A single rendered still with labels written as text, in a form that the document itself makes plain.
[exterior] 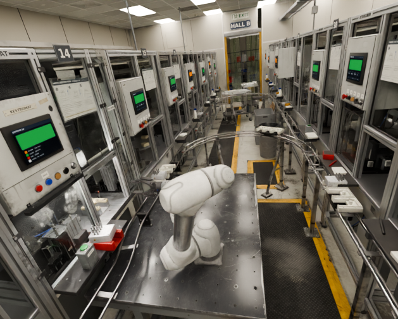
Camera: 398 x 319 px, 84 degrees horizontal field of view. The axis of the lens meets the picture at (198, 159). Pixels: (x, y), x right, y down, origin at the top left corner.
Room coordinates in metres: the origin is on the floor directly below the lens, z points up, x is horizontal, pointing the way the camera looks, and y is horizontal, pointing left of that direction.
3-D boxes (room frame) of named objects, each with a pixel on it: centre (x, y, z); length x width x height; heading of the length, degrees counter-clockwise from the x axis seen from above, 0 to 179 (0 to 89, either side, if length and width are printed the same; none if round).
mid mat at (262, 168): (3.25, -1.07, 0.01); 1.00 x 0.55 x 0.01; 166
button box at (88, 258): (0.94, 0.69, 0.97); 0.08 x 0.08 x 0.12; 76
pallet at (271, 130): (2.93, -1.04, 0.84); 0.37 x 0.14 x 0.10; 44
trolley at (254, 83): (7.83, -2.08, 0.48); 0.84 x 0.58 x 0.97; 174
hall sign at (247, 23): (9.20, -2.16, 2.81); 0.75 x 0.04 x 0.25; 76
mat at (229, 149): (5.83, -0.94, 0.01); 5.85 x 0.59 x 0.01; 166
